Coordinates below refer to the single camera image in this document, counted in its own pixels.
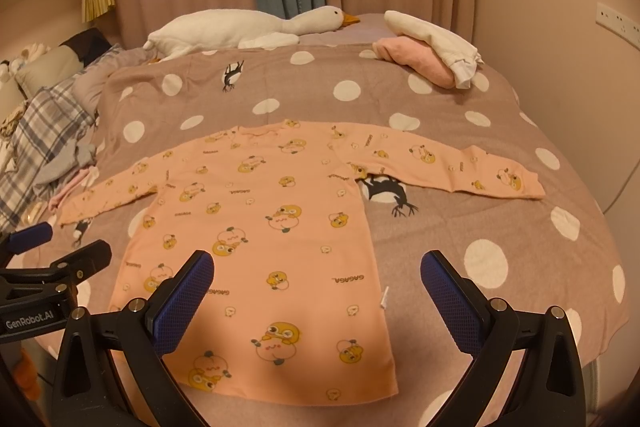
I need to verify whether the folded white garment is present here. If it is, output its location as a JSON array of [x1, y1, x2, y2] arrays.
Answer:
[[384, 10, 484, 90]]

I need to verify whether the grey pillow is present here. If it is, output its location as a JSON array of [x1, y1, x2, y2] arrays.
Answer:
[[15, 46, 84, 100]]

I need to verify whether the pink duck print shirt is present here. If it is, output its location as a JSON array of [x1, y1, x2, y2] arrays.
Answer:
[[58, 120, 544, 405]]

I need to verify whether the mauve polka dot blanket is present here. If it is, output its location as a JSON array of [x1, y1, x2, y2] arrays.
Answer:
[[19, 41, 632, 427]]

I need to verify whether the white goose plush toy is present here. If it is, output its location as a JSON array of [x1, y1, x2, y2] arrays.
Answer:
[[143, 5, 360, 61]]

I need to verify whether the white wall power strip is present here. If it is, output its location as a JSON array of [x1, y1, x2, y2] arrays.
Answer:
[[596, 2, 640, 50]]

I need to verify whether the folded pink garment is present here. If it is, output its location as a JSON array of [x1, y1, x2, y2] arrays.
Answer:
[[372, 36, 456, 89]]

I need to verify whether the plaid grey cloth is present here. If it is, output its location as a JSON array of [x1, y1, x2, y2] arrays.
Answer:
[[1, 78, 93, 232]]

